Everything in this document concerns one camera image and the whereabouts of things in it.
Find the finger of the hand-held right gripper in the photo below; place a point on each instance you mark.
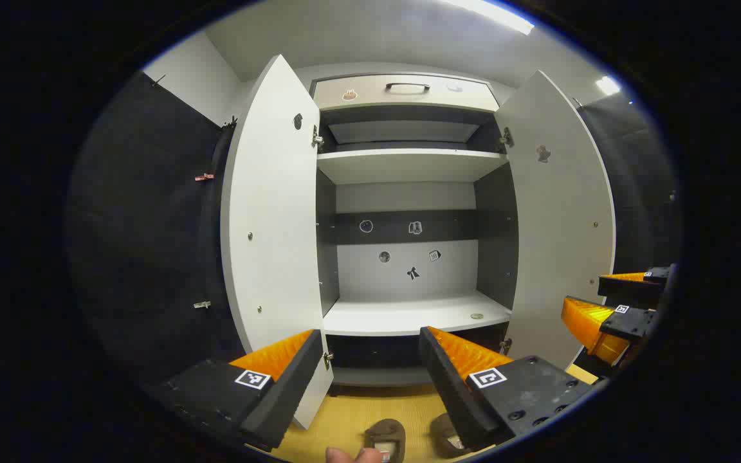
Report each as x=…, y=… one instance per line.
x=628, y=289
x=631, y=321

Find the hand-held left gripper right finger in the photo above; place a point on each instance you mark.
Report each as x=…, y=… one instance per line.
x=448, y=392

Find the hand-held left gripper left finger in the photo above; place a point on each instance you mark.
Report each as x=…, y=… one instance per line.
x=287, y=392

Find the brown fuzzy shoe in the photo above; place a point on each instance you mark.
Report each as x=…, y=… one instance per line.
x=441, y=431
x=386, y=431

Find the white cabinet door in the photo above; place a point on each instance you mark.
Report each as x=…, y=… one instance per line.
x=557, y=244
x=274, y=225

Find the white shoe cabinet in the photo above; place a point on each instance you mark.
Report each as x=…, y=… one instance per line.
x=409, y=167

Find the white cabinet drawer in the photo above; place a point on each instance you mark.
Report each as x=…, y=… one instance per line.
x=370, y=95

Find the black backdrop cloth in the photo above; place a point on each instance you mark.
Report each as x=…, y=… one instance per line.
x=640, y=180
x=152, y=225

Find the small ceiling light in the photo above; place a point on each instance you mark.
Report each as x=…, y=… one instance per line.
x=608, y=85

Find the red cloth clip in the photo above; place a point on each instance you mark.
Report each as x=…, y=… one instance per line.
x=204, y=177

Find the long ceiling light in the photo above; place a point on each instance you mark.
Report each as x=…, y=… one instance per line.
x=493, y=14

